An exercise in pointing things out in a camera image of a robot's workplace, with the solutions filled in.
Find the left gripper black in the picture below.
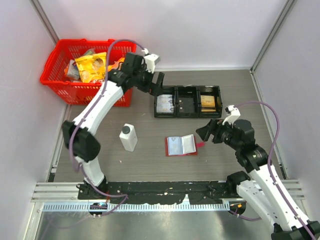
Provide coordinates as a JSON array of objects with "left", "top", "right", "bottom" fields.
[{"left": 133, "top": 65, "right": 164, "bottom": 97}]

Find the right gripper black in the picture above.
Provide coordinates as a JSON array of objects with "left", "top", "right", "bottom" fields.
[{"left": 196, "top": 117, "right": 241, "bottom": 150}]

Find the red leather card holder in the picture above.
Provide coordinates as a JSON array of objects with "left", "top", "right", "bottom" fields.
[{"left": 164, "top": 134, "right": 205, "bottom": 157}]

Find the silver VIP card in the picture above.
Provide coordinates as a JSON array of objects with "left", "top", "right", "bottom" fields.
[{"left": 167, "top": 136, "right": 183, "bottom": 156}]

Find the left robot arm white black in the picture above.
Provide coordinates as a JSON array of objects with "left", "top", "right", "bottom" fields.
[{"left": 61, "top": 50, "right": 165, "bottom": 199}]

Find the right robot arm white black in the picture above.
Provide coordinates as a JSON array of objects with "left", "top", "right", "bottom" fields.
[{"left": 196, "top": 119, "right": 320, "bottom": 240}]

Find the silver VIP cards stack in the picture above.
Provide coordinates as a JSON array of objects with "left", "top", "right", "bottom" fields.
[{"left": 156, "top": 94, "right": 174, "bottom": 113}]

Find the gold VIP cards stack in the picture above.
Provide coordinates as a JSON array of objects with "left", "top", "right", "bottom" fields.
[{"left": 200, "top": 95, "right": 216, "bottom": 112}]

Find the black three-compartment card tray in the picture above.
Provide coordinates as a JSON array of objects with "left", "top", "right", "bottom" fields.
[{"left": 153, "top": 85, "right": 223, "bottom": 118}]

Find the black VIP cards stack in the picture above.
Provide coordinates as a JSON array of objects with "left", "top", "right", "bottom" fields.
[{"left": 178, "top": 97, "right": 195, "bottom": 114}]

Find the orange snack bag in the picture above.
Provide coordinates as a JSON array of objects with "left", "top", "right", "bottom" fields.
[{"left": 107, "top": 57, "right": 125, "bottom": 71}]

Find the white plastic bottle black cap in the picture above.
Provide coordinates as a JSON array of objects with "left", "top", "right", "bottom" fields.
[{"left": 119, "top": 123, "right": 138, "bottom": 152}]

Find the yellow snack bag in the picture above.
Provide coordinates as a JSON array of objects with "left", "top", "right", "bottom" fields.
[{"left": 75, "top": 52, "right": 107, "bottom": 84}]

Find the blue and white small box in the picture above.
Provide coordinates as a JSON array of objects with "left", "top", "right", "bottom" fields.
[{"left": 64, "top": 59, "right": 80, "bottom": 81}]

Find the red plastic shopping basket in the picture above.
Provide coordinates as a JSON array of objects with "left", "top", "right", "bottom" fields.
[{"left": 40, "top": 39, "right": 137, "bottom": 105}]

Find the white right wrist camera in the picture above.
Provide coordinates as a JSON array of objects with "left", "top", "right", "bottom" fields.
[{"left": 222, "top": 105, "right": 241, "bottom": 126}]

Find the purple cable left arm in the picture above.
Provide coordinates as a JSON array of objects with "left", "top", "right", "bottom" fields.
[{"left": 68, "top": 38, "right": 148, "bottom": 221}]

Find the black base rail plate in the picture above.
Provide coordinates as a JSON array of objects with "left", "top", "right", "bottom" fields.
[{"left": 76, "top": 181, "right": 240, "bottom": 205}]

